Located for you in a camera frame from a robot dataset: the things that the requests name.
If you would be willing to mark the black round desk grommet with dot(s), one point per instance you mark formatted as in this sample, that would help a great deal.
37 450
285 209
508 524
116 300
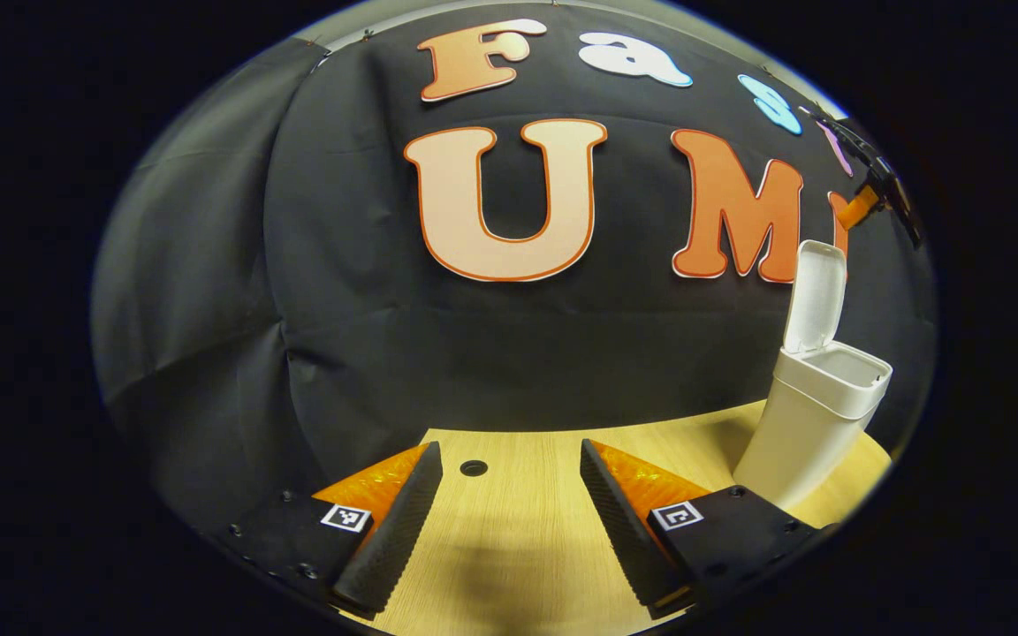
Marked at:
474 468

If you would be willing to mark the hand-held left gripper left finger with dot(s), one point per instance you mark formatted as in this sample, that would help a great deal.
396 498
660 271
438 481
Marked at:
390 539

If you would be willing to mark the black backdrop cloth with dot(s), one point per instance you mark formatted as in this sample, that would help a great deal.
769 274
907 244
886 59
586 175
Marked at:
297 265

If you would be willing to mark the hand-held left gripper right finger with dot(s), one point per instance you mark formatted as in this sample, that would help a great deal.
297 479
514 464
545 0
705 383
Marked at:
624 539

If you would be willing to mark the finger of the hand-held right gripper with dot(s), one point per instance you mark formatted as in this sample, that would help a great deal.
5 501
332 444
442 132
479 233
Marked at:
858 208

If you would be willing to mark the white desktop garbage bin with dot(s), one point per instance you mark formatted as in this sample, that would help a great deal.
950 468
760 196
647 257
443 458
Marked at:
805 442

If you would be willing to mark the wooden desktop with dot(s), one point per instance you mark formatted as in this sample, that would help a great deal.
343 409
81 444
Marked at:
509 548

